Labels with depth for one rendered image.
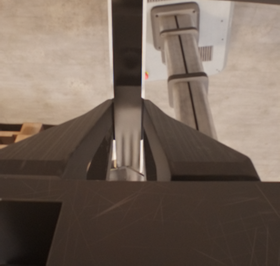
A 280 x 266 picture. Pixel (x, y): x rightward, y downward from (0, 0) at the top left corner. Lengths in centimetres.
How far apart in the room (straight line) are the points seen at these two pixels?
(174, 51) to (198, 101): 25
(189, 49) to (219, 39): 37
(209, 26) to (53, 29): 86
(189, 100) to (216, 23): 57
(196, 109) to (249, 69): 111
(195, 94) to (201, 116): 9
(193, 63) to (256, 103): 123
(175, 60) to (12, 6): 101
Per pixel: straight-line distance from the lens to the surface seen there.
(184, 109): 72
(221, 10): 122
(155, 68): 132
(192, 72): 83
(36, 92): 192
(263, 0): 19
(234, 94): 191
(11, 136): 216
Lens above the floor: 132
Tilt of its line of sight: 41 degrees down
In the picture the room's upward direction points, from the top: 180 degrees counter-clockwise
